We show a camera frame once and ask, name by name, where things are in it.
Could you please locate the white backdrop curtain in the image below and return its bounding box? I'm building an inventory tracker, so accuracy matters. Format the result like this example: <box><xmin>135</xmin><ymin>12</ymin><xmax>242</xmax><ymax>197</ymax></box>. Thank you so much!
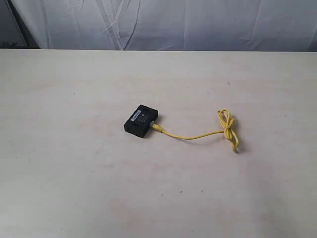
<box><xmin>0</xmin><ymin>0</ymin><xmax>317</xmax><ymax>52</ymax></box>

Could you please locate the black rectangular adapter box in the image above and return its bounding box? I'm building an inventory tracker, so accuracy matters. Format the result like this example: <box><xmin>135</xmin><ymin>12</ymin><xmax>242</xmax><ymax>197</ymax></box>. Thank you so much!
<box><xmin>124</xmin><ymin>105</ymin><xmax>159</xmax><ymax>138</ymax></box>

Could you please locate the yellow ethernet cable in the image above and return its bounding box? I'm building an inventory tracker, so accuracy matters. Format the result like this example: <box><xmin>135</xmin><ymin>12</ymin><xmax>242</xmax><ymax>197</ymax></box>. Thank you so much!
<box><xmin>149</xmin><ymin>109</ymin><xmax>240</xmax><ymax>154</ymax></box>

